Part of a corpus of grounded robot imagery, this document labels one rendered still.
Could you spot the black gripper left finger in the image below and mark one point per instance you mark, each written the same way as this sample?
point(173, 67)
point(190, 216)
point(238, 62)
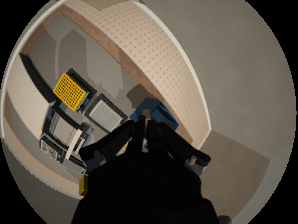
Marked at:
point(104, 150)

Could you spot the grey bench mat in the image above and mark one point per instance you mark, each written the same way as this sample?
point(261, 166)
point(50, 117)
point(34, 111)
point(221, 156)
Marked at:
point(62, 45)

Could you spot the dark blue bin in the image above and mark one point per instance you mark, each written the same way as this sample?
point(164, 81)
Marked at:
point(158, 111)

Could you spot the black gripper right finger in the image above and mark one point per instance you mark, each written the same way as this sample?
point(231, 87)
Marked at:
point(178, 147)

